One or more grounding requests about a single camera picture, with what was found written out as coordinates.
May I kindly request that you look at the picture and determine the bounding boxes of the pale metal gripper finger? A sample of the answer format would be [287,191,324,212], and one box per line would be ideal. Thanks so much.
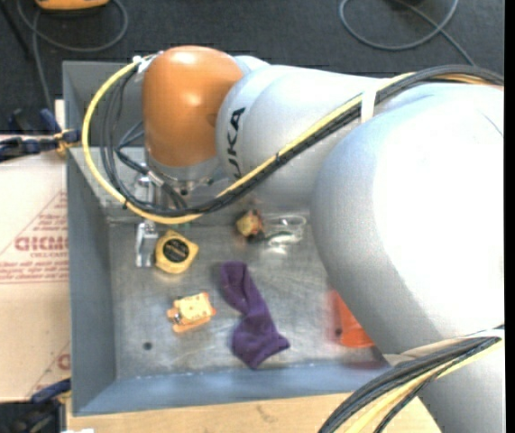
[146,222,160,268]
[135,222,148,269]

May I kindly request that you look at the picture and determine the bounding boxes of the yellow round tape measure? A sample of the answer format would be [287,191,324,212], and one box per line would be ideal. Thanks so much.
[154,229,200,274]

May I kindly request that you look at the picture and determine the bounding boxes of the orange and yellow toy block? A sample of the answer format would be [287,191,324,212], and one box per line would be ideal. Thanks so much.
[166,291,217,334]

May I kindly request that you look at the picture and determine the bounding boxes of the small yellow and brown toy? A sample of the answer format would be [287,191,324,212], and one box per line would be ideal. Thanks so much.
[235,209,265,241]

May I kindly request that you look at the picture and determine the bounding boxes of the grey metal bin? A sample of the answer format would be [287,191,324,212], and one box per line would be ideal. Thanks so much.
[61,60,394,417]

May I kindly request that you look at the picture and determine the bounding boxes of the purple cloth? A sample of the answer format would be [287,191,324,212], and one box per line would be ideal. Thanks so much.
[218,261,291,371]

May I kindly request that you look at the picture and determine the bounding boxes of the clear glass object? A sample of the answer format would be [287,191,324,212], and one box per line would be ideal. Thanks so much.
[263,214,308,248]

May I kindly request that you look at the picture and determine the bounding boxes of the brown cardboard board red print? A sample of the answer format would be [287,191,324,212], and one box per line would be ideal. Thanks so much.
[0,132,73,406]

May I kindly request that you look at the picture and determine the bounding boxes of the orange cone-shaped object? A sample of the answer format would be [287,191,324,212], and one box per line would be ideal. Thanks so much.
[328,288,376,349]

